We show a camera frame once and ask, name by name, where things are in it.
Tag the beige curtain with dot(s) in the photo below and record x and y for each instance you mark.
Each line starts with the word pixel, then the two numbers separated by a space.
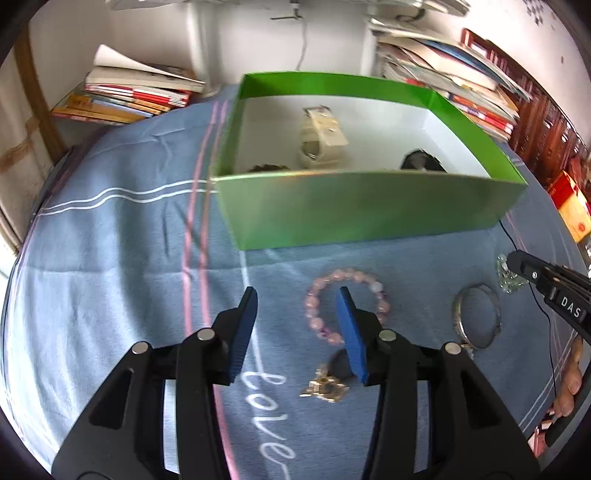
pixel 25 162

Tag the white bed desk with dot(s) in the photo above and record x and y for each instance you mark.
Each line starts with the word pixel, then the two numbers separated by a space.
pixel 222 40

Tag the green cardboard box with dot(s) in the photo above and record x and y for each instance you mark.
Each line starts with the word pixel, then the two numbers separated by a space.
pixel 269 200

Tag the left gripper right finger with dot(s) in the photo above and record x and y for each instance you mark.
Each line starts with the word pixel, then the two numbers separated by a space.
pixel 437 417

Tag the black wrist watch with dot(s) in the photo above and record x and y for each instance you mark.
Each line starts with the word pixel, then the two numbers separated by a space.
pixel 420 160

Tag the red wooden headboard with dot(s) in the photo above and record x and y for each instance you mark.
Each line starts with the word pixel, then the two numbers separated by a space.
pixel 544 137

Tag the red yellow gift bag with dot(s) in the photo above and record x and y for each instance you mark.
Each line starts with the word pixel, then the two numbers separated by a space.
pixel 572 206

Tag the right hand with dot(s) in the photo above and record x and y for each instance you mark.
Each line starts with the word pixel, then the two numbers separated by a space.
pixel 571 381

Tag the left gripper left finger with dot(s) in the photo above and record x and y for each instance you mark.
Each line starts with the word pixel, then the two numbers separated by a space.
pixel 154 416

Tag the right book stack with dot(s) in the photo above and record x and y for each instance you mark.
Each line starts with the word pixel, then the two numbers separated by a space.
pixel 467 79

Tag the left book stack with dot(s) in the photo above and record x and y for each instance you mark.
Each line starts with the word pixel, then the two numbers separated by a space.
pixel 119 90

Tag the book stack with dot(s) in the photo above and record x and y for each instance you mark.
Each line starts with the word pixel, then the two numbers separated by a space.
pixel 467 79
pixel 119 90

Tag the white wrist watch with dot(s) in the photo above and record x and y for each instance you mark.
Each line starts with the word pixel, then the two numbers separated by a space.
pixel 322 143

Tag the gold brooch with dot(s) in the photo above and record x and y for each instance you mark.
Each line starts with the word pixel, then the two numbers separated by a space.
pixel 325 387

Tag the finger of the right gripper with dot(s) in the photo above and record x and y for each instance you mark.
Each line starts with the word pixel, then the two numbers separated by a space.
pixel 531 269

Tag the blue striped bed sheet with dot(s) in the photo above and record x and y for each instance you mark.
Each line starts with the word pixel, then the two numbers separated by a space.
pixel 130 245

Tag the silver metal bangle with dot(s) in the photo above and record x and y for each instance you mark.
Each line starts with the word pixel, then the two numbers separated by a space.
pixel 477 317

